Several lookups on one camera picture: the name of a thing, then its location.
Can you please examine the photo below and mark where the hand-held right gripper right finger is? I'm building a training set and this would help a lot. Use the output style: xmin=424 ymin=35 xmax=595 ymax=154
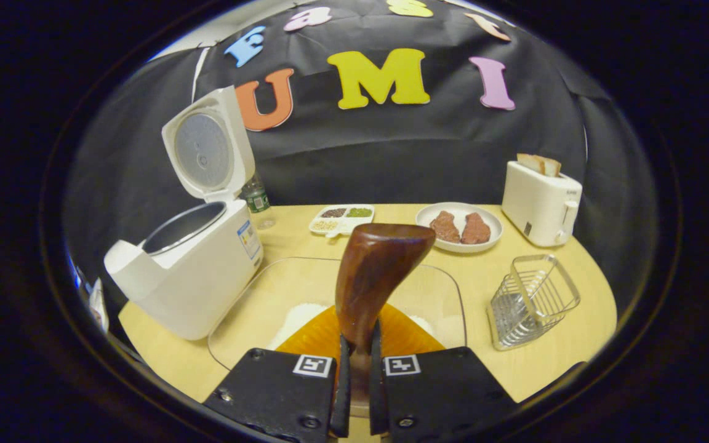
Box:
xmin=368 ymin=305 xmax=518 ymax=443

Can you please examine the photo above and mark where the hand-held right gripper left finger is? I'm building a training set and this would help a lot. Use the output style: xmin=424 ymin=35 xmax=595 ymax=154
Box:
xmin=202 ymin=305 xmax=355 ymax=443

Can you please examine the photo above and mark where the clear container of rice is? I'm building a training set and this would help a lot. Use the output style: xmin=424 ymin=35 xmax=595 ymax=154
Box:
xmin=208 ymin=257 xmax=467 ymax=371

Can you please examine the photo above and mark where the wire chopstick holder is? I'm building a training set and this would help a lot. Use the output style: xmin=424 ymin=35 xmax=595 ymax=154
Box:
xmin=487 ymin=254 xmax=581 ymax=351

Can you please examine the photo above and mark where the white rice cooker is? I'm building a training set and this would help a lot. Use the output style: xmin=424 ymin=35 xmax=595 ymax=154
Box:
xmin=103 ymin=85 xmax=265 ymax=341

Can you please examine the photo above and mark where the brown wooden spoon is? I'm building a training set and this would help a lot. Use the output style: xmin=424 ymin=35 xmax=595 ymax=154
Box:
xmin=335 ymin=223 xmax=437 ymax=419

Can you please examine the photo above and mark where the white round plate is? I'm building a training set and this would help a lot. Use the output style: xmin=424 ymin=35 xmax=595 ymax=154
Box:
xmin=415 ymin=202 xmax=504 ymax=254

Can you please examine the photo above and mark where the brown meat piece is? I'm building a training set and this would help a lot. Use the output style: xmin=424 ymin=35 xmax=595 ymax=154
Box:
xmin=461 ymin=212 xmax=491 ymax=245
xmin=430 ymin=211 xmax=461 ymax=244

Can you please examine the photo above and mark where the white divided condiment dish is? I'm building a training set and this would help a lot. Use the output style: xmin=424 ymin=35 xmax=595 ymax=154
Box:
xmin=309 ymin=204 xmax=375 ymax=238

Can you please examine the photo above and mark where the clear plastic water bottle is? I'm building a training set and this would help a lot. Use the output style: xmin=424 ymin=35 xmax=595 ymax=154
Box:
xmin=241 ymin=175 xmax=276 ymax=230

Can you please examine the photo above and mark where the white toaster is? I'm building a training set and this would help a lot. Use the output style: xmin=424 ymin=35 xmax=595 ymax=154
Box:
xmin=502 ymin=160 xmax=583 ymax=248

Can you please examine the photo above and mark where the black backdrop cloth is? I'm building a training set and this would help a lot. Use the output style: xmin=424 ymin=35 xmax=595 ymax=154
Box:
xmin=65 ymin=0 xmax=660 ymax=296

